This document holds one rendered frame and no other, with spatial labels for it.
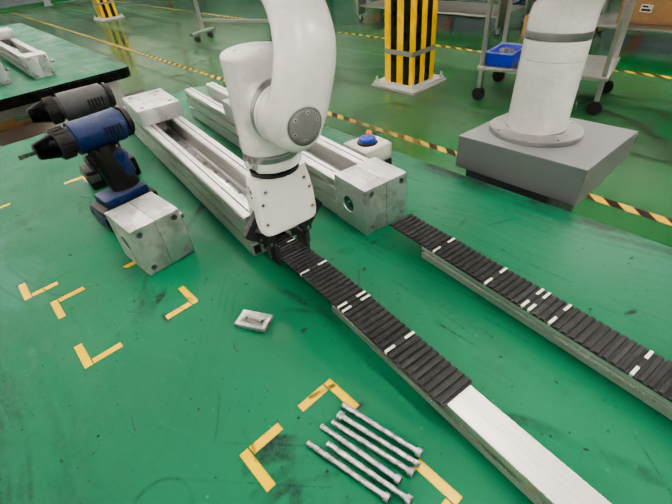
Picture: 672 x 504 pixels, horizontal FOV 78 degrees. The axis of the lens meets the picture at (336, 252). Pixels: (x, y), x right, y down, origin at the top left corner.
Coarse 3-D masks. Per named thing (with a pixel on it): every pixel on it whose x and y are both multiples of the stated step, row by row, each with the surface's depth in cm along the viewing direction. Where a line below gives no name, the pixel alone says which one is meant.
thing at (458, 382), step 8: (456, 376) 48; (464, 376) 49; (448, 384) 48; (456, 384) 48; (464, 384) 48; (432, 392) 47; (440, 392) 47; (448, 392) 47; (456, 392) 47; (440, 400) 46; (448, 400) 46
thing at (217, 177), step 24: (168, 144) 96; (192, 144) 104; (216, 144) 94; (168, 168) 105; (192, 168) 86; (216, 168) 91; (240, 168) 84; (192, 192) 94; (216, 192) 77; (240, 192) 82; (216, 216) 85; (240, 216) 70; (240, 240) 77
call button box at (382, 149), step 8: (376, 136) 96; (344, 144) 95; (352, 144) 94; (360, 144) 93; (368, 144) 93; (376, 144) 93; (384, 144) 93; (360, 152) 91; (368, 152) 91; (376, 152) 92; (384, 152) 94; (384, 160) 95
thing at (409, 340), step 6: (408, 336) 54; (414, 336) 54; (396, 342) 53; (402, 342) 53; (408, 342) 53; (414, 342) 53; (390, 348) 52; (396, 348) 52; (402, 348) 52; (408, 348) 52; (390, 354) 52; (396, 354) 51
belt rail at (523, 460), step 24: (336, 312) 62; (360, 336) 58; (384, 360) 55; (456, 408) 46; (480, 408) 46; (480, 432) 43; (504, 432) 43; (504, 456) 41; (528, 456) 41; (552, 456) 41; (528, 480) 40; (552, 480) 39; (576, 480) 39
